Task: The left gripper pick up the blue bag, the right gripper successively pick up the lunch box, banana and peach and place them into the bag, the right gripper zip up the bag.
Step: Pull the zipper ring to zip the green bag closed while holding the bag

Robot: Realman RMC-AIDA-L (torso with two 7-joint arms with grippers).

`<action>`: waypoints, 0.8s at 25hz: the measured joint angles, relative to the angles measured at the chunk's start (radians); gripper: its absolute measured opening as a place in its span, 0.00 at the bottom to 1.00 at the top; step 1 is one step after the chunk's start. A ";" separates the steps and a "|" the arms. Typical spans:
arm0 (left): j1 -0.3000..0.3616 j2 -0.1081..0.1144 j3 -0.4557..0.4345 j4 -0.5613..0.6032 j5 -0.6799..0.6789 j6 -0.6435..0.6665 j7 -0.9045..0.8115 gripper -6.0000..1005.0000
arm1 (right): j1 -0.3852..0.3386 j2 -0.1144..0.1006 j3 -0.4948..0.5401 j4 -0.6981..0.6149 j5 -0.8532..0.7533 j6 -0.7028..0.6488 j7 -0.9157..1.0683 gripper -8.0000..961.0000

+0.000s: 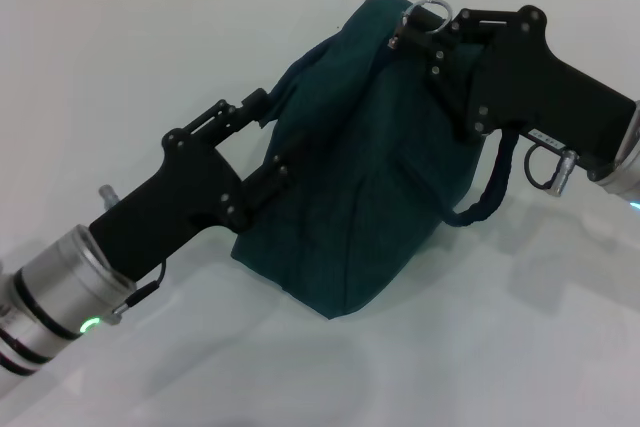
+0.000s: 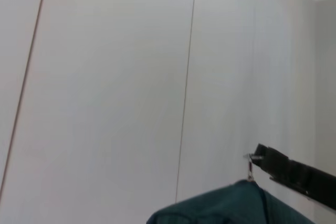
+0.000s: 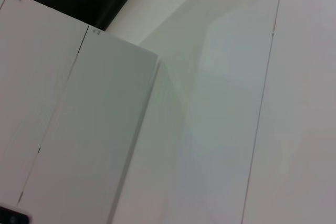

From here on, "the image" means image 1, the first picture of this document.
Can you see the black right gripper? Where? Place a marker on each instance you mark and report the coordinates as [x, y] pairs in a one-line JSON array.
[[550, 92]]

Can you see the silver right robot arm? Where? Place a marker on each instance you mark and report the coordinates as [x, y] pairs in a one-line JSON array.
[[625, 167]]

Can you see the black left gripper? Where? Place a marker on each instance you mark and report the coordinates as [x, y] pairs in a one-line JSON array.
[[190, 192]]

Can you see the dark teal insulated lunch bag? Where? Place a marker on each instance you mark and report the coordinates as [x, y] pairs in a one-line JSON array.
[[360, 172]]

